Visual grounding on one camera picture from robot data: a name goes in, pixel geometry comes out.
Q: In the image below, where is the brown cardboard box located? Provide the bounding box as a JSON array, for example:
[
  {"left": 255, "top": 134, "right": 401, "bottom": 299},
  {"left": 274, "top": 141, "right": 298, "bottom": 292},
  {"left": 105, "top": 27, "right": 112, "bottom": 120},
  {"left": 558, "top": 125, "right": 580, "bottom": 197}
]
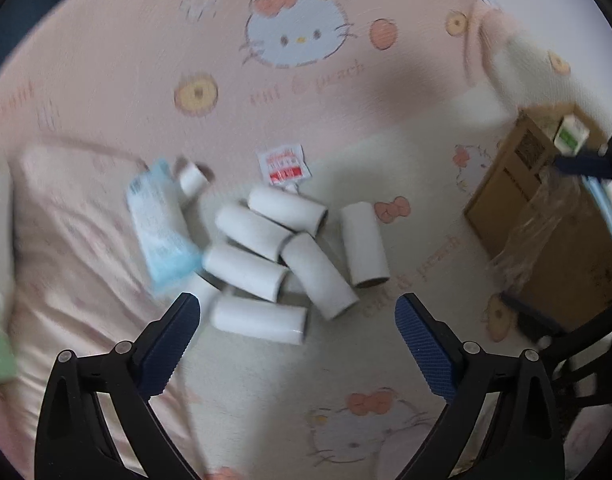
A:
[{"left": 464, "top": 103, "right": 612, "bottom": 332}]

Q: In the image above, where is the white red sachet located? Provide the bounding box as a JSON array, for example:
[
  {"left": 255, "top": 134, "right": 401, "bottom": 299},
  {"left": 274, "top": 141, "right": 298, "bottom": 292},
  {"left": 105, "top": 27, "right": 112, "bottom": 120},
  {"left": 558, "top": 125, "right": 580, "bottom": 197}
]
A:
[{"left": 257, "top": 144, "right": 312, "bottom": 188}]

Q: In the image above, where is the Hello Kitty pink blanket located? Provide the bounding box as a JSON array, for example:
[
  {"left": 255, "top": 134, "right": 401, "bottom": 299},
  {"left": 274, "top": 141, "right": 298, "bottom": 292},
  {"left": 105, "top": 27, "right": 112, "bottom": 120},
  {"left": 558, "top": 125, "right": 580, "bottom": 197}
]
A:
[{"left": 0, "top": 0, "right": 612, "bottom": 480}]

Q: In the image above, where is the green white carton box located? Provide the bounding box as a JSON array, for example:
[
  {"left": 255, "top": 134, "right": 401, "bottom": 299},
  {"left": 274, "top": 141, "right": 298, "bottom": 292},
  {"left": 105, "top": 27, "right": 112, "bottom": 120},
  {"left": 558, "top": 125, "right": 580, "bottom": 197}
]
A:
[{"left": 553, "top": 114, "right": 590, "bottom": 156}]

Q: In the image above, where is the small white paper tube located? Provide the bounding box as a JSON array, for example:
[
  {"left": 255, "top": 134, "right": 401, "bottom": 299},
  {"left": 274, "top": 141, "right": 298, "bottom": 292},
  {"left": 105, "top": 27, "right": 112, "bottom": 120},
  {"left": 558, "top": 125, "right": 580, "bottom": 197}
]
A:
[{"left": 178, "top": 162, "right": 210, "bottom": 200}]

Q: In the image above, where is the white paper roll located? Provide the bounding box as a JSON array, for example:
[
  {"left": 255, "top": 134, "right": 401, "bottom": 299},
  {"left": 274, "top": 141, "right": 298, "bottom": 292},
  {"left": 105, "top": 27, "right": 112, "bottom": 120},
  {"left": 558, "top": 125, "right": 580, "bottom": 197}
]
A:
[
  {"left": 248, "top": 185, "right": 328, "bottom": 236},
  {"left": 340, "top": 202, "right": 391, "bottom": 288},
  {"left": 281, "top": 233, "right": 359, "bottom": 321},
  {"left": 202, "top": 243, "right": 289, "bottom": 302},
  {"left": 215, "top": 204, "right": 293, "bottom": 262},
  {"left": 210, "top": 296, "right": 308, "bottom": 344}
]

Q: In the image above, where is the light blue wipes pack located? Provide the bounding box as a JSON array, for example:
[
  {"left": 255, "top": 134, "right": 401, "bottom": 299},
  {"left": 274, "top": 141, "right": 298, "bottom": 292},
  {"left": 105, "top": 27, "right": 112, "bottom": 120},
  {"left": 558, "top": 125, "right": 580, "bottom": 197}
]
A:
[{"left": 126, "top": 160, "right": 203, "bottom": 292}]

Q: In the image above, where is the clear plastic wrap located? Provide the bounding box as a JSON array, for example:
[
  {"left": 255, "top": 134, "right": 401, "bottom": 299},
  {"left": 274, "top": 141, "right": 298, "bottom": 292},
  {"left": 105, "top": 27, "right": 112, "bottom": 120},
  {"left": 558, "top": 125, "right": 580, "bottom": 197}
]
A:
[{"left": 492, "top": 167, "right": 589, "bottom": 290}]

